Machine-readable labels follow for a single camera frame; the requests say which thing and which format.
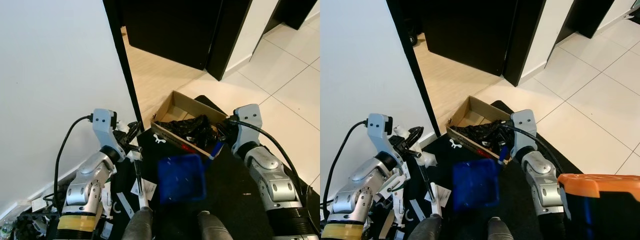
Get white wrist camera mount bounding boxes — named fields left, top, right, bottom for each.
left=510, top=109, right=539, bottom=157
left=231, top=103, right=264, bottom=151
left=92, top=108, right=126, bottom=157
left=366, top=113, right=401, bottom=163

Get black shoes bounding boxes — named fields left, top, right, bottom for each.
left=452, top=120, right=506, bottom=151
left=154, top=115, right=221, bottom=150

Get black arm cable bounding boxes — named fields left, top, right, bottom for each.
left=322, top=120, right=370, bottom=221
left=52, top=115, right=95, bottom=221
left=502, top=124, right=561, bottom=176
left=230, top=119, right=307, bottom=201

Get grey right robot leg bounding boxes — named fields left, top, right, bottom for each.
left=196, top=210, right=228, bottom=240
left=486, top=216, right=516, bottom=240

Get grey left robot leg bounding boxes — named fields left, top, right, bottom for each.
left=121, top=206, right=154, bottom=240
left=407, top=214, right=443, bottom=240

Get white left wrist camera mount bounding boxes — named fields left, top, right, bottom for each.
left=92, top=108, right=126, bottom=157
left=366, top=113, right=401, bottom=163

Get grey robot leg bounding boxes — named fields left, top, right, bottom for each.
left=407, top=214, right=443, bottom=240
left=196, top=210, right=228, bottom=240
left=121, top=206, right=154, bottom=240
left=486, top=216, right=516, bottom=240

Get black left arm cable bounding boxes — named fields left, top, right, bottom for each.
left=52, top=115, right=95, bottom=221
left=322, top=120, right=370, bottom=221

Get brown cardboard box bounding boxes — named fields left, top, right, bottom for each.
left=150, top=90, right=229, bottom=161
left=445, top=95, right=515, bottom=165

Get black door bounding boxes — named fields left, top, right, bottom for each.
left=121, top=0, right=224, bottom=71
left=417, top=0, right=518, bottom=77

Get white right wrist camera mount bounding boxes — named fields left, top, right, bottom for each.
left=231, top=103, right=264, bottom=151
left=510, top=109, right=539, bottom=157

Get thin black door frame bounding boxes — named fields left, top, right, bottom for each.
left=386, top=0, right=442, bottom=138
left=102, top=0, right=147, bottom=132

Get thin black stick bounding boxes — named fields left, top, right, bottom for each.
left=134, top=161, right=147, bottom=208
left=419, top=162, right=435, bottom=203

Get black mat with white prints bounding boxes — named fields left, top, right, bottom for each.
left=400, top=100, right=583, bottom=240

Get dark doorway panel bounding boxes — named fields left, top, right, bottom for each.
left=272, top=0, right=319, bottom=31
left=555, top=0, right=615, bottom=45

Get orange and black object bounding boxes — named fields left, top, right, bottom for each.
left=557, top=173, right=640, bottom=240

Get wide black door jamb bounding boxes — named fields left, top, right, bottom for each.
left=206, top=0, right=253, bottom=82
left=502, top=0, right=547, bottom=87

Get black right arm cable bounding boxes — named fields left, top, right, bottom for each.
left=230, top=119, right=307, bottom=201
left=502, top=124, right=561, bottom=176

